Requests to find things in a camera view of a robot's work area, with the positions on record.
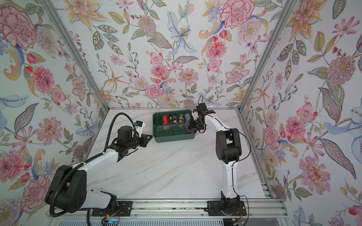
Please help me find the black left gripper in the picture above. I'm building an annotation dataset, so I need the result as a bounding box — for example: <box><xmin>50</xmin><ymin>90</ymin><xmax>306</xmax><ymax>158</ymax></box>
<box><xmin>125</xmin><ymin>134</ymin><xmax>153</xmax><ymax>151</ymax></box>

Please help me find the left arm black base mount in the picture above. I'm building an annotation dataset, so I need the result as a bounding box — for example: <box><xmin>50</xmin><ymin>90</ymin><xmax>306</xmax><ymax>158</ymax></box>
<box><xmin>91</xmin><ymin>201</ymin><xmax>133</xmax><ymax>217</ymax></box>

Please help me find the brown argyle rolled sock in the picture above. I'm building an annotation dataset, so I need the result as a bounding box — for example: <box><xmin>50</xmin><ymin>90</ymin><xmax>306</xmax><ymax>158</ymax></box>
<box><xmin>178</xmin><ymin>114</ymin><xmax>185</xmax><ymax>124</ymax></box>

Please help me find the purple sock with beige toe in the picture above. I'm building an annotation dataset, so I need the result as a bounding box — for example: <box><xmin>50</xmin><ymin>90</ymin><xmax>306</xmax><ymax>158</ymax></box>
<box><xmin>184</xmin><ymin>121</ymin><xmax>196</xmax><ymax>134</ymax></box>

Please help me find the aluminium corner post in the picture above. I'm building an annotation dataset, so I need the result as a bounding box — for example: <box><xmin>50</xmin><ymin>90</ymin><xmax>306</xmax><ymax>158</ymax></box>
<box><xmin>40</xmin><ymin>0</ymin><xmax>110</xmax><ymax>113</ymax></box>
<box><xmin>239</xmin><ymin>0</ymin><xmax>297</xmax><ymax>113</ymax></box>

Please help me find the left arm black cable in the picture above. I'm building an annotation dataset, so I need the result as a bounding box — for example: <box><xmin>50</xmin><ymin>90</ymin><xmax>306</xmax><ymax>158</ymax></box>
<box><xmin>49</xmin><ymin>112</ymin><xmax>136</xmax><ymax>226</ymax></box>

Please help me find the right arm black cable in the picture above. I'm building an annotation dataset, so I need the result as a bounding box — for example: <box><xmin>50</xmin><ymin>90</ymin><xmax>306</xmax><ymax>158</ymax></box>
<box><xmin>197</xmin><ymin>94</ymin><xmax>252</xmax><ymax>226</ymax></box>

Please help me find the blue rolled sock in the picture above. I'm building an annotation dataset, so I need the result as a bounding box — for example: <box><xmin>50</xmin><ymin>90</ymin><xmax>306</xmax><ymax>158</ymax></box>
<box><xmin>185</xmin><ymin>113</ymin><xmax>191</xmax><ymax>122</ymax></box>

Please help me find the aluminium corner post right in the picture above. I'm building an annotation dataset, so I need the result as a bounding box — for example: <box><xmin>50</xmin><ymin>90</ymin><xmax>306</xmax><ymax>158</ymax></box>
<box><xmin>239</xmin><ymin>0</ymin><xmax>297</xmax><ymax>113</ymax></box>

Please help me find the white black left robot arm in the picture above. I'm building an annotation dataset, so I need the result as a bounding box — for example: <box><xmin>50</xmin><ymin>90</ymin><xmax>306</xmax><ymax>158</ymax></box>
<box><xmin>45</xmin><ymin>126</ymin><xmax>153</xmax><ymax>218</ymax></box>

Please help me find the red patterned rolled sock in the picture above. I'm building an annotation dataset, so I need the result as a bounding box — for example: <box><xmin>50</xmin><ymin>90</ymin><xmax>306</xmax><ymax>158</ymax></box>
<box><xmin>161</xmin><ymin>115</ymin><xmax>170</xmax><ymax>125</ymax></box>

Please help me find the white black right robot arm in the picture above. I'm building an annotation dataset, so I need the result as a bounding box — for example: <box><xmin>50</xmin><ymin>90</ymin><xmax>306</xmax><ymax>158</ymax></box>
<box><xmin>189</xmin><ymin>103</ymin><xmax>242</xmax><ymax>213</ymax></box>

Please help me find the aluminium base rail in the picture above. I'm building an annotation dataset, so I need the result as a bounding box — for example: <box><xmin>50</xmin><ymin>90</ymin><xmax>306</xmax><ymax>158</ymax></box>
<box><xmin>45</xmin><ymin>199</ymin><xmax>289</xmax><ymax>219</ymax></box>

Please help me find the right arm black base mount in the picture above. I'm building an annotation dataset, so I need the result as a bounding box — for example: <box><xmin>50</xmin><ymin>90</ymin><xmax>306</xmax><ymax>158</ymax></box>
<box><xmin>206</xmin><ymin>198</ymin><xmax>248</xmax><ymax>218</ymax></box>

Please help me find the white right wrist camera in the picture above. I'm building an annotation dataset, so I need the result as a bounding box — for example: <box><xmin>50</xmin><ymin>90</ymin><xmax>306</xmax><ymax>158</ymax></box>
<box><xmin>192</xmin><ymin>109</ymin><xmax>199</xmax><ymax>121</ymax></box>

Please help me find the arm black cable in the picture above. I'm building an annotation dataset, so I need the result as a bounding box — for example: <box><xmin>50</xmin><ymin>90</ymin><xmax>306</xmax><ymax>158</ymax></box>
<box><xmin>49</xmin><ymin>112</ymin><xmax>136</xmax><ymax>226</ymax></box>
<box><xmin>197</xmin><ymin>94</ymin><xmax>252</xmax><ymax>226</ymax></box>

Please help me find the aluminium corner post left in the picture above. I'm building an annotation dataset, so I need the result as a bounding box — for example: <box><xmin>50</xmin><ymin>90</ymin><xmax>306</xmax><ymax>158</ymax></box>
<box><xmin>40</xmin><ymin>0</ymin><xmax>110</xmax><ymax>113</ymax></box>

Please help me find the grey argyle rolled sock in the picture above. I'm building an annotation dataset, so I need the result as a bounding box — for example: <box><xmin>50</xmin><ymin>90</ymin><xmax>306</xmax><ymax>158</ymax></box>
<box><xmin>169</xmin><ymin>115</ymin><xmax>178</xmax><ymax>125</ymax></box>

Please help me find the green plastic organizer bin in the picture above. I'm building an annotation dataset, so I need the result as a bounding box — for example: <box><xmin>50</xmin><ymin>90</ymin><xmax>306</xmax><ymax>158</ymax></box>
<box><xmin>152</xmin><ymin>110</ymin><xmax>196</xmax><ymax>143</ymax></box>

